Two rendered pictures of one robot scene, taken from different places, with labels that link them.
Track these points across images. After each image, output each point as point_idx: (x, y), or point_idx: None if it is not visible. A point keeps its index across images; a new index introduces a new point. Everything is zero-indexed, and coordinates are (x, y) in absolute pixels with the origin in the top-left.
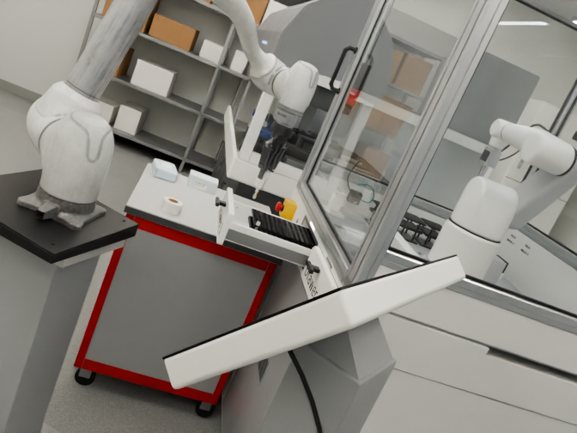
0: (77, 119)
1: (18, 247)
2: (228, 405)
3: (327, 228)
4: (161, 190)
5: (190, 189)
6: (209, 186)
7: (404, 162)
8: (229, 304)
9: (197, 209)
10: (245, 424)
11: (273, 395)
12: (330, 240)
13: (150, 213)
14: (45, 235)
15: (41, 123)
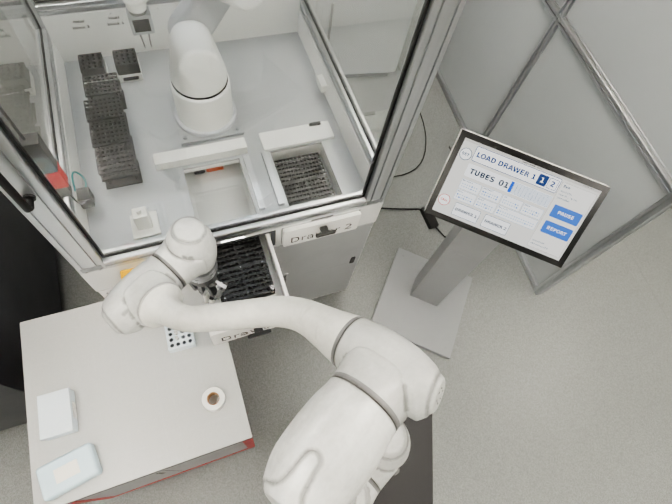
0: (406, 442)
1: None
2: None
3: (282, 219)
4: (149, 438)
5: (92, 419)
6: (71, 399)
7: (397, 140)
8: None
9: (167, 383)
10: (291, 290)
11: (321, 265)
12: (304, 216)
13: (245, 409)
14: (418, 423)
15: (372, 503)
